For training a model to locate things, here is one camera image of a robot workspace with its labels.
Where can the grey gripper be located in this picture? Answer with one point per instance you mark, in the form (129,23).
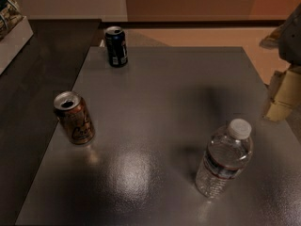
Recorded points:
(292,40)

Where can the clear plastic water bottle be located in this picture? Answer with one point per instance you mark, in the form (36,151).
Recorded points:
(228,151)

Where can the dark blue soda can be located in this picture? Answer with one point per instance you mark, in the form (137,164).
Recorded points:
(116,46)

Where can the orange soda can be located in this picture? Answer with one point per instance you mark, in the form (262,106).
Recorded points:
(71,111)

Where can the white box with patterned item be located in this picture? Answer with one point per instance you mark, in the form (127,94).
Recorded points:
(15,32)

